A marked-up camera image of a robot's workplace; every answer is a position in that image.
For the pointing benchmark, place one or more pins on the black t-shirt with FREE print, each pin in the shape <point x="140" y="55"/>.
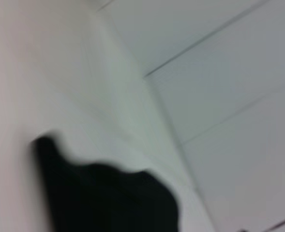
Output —
<point x="103" y="200"/>

